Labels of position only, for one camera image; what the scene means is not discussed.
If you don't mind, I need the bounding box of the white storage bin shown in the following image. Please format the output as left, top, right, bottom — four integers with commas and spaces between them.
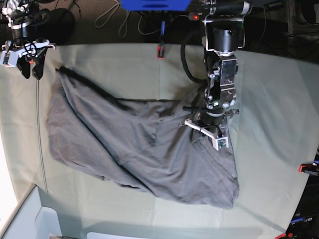
0, 184, 63, 239

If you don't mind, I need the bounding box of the green table cloth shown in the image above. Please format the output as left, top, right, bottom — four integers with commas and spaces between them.
0, 43, 319, 239

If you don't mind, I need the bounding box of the black power strip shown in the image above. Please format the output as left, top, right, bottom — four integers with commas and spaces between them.
188, 11, 207, 21

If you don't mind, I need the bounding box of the red black clamp right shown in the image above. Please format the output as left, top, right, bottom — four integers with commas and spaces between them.
299, 160, 319, 176

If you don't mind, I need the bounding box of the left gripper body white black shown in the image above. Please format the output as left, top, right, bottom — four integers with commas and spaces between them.
179, 109, 240, 146

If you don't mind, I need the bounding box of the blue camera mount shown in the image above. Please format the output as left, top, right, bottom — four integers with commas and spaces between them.
120, 0, 191, 11

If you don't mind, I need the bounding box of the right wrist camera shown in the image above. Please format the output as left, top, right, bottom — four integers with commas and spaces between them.
0, 51, 19, 67

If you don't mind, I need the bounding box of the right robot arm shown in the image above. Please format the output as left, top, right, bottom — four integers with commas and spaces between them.
0, 0, 56, 80

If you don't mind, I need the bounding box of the red blue clamp centre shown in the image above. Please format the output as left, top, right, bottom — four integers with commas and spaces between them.
157, 20, 166, 59

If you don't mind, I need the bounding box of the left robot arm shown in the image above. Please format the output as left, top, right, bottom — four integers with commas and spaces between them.
180, 0, 252, 151

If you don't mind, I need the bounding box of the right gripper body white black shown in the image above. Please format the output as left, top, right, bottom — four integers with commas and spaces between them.
1, 40, 56, 62

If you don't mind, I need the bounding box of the grey t-shirt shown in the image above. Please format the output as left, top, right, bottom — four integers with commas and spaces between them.
46, 67, 240, 209

